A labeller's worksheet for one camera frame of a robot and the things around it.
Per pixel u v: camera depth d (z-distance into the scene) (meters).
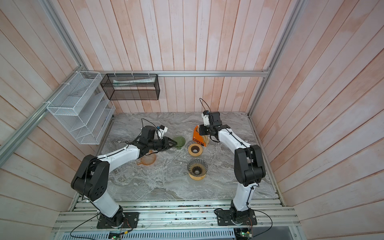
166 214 0.76
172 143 0.85
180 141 0.95
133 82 0.90
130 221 0.73
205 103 1.08
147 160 0.94
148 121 1.21
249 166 0.50
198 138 0.98
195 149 1.00
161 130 0.84
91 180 0.47
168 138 0.82
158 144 0.78
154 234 0.70
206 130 0.85
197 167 0.81
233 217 0.66
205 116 0.86
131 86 1.04
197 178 0.78
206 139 0.99
